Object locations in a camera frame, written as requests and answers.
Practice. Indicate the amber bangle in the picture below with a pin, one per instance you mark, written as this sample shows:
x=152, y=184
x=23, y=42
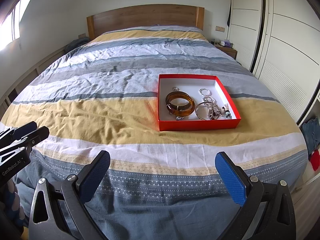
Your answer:
x=178, y=95

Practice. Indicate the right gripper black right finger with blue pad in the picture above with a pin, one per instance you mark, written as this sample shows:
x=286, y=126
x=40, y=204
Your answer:
x=278, y=218

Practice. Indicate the dark blue pillow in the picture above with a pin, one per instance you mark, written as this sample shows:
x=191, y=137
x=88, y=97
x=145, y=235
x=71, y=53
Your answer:
x=76, y=43

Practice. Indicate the white sliding wardrobe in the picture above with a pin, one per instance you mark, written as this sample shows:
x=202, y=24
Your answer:
x=278, y=42

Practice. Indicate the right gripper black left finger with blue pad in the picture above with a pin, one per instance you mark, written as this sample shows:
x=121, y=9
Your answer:
x=46, y=217

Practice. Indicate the wooden headboard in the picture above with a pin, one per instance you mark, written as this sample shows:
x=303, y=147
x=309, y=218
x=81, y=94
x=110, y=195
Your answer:
x=144, y=16

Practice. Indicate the striped bed duvet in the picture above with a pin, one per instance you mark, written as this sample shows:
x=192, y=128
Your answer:
x=160, y=184

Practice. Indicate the red object on floor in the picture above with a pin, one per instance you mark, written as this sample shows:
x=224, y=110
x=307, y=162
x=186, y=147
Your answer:
x=315, y=160

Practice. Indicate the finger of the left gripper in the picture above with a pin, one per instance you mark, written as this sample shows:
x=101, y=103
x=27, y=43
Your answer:
x=22, y=131
x=37, y=134

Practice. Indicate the hand in blue glove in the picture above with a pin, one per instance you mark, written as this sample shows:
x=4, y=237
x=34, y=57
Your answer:
x=11, y=200

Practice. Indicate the purple tissue box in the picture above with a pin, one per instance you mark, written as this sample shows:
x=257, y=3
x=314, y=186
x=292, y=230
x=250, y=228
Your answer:
x=226, y=43

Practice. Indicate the wooden nightstand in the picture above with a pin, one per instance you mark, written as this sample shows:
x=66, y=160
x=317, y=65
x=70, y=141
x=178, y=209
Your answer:
x=229, y=51

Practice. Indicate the wall light switch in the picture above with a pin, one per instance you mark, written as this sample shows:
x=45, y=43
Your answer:
x=220, y=29

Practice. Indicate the red white shallow box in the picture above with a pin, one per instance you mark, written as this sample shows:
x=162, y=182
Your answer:
x=196, y=86

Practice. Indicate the silver oval bangle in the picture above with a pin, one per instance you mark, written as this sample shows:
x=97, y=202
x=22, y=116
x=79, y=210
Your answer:
x=206, y=110

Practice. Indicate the silver watch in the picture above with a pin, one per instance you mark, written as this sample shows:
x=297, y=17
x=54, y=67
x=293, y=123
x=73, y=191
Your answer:
x=178, y=118

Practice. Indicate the blue clothes pile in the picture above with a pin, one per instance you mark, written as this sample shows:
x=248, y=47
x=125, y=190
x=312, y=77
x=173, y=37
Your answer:
x=311, y=134

